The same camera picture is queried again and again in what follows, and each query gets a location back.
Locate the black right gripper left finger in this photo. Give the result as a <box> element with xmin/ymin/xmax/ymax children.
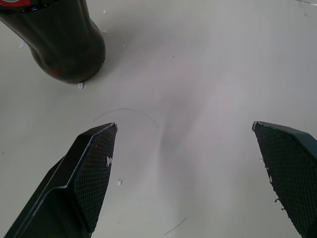
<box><xmin>4</xmin><ymin>122</ymin><xmax>118</xmax><ymax>238</ymax></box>

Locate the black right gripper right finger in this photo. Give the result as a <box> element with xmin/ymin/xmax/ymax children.
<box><xmin>252</xmin><ymin>120</ymin><xmax>317</xmax><ymax>238</ymax></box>

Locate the dark cola bottle red label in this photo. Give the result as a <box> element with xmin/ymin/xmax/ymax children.
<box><xmin>0</xmin><ymin>0</ymin><xmax>106</xmax><ymax>84</ymax></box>

